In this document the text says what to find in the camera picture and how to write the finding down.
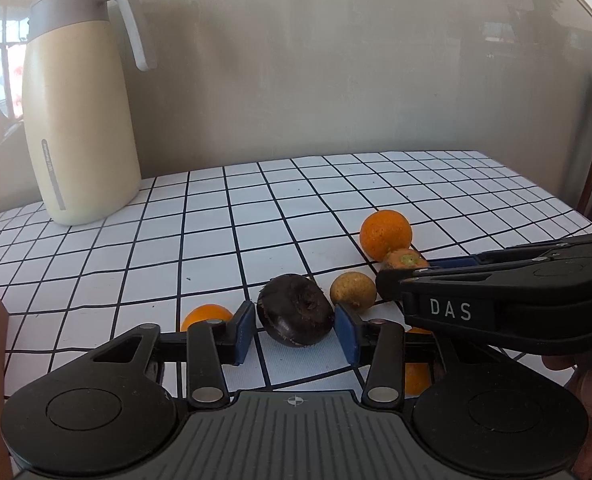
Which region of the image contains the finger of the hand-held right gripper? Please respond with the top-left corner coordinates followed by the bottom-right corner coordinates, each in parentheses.
top-left (376, 268), bottom-right (493, 312)
top-left (428, 231), bottom-right (592, 269)

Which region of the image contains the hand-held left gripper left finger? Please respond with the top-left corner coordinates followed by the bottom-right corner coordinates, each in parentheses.
top-left (76, 301), bottom-right (255, 409)

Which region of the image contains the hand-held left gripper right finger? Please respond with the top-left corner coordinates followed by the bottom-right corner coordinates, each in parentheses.
top-left (334, 302), bottom-right (458, 407)

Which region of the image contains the orange-brown fruit with green stem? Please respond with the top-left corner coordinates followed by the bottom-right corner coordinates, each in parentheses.
top-left (380, 248), bottom-right (431, 273)

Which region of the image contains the small yellow-brown fruit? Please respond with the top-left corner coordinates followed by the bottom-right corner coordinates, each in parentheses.
top-left (330, 271), bottom-right (377, 311)

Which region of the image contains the orange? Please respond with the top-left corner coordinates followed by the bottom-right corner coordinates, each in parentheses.
top-left (181, 304), bottom-right (234, 332)
top-left (360, 209), bottom-right (413, 262)
top-left (405, 326), bottom-right (433, 396)

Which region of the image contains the dark purple round fruit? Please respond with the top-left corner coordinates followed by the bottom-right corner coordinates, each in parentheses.
top-left (256, 273), bottom-right (335, 348)

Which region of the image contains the checkered white tablecloth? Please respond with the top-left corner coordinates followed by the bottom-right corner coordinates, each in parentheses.
top-left (0, 150), bottom-right (592, 401)

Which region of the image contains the cream thermos jug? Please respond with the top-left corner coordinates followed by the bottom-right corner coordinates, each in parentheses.
top-left (22, 0), bottom-right (153, 226)

